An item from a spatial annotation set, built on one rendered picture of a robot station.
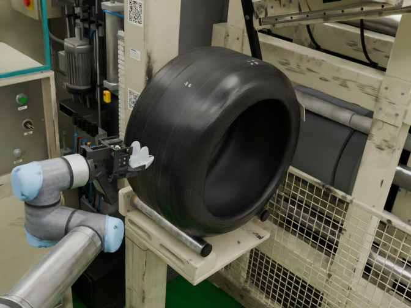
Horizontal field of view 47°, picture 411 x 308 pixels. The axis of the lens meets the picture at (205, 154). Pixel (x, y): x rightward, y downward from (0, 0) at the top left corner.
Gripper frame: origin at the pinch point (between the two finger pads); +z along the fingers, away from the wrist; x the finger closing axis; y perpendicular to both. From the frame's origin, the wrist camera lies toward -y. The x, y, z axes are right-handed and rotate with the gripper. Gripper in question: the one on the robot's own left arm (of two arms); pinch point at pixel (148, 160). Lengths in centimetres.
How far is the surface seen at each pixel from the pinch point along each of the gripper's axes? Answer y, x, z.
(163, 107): 13.0, 2.7, 5.2
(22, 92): -3, 65, -3
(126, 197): -27.5, 23.9, 13.9
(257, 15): 34, 18, 56
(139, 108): 10.2, 10.5, 3.7
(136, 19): 29.4, 32.5, 16.7
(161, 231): -33.5, 8.6, 17.0
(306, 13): 39, -1, 55
